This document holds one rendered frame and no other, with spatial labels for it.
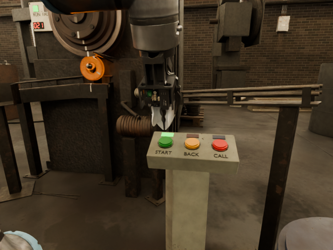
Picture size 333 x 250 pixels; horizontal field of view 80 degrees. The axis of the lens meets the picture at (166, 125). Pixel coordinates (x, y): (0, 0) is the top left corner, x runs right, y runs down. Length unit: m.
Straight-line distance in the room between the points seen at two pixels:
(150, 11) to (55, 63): 1.34
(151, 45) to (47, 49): 1.43
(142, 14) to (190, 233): 0.58
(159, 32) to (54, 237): 1.11
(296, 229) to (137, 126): 0.86
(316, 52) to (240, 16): 3.48
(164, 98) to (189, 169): 0.23
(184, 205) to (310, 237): 0.30
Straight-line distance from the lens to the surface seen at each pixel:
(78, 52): 1.44
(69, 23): 1.40
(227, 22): 5.38
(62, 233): 1.27
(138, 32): 0.39
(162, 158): 0.54
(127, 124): 1.18
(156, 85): 0.40
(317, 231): 0.65
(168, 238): 0.92
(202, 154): 0.54
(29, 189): 1.72
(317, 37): 8.22
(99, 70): 1.40
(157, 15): 0.37
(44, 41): 1.78
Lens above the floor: 0.80
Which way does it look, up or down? 15 degrees down
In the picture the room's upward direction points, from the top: straight up
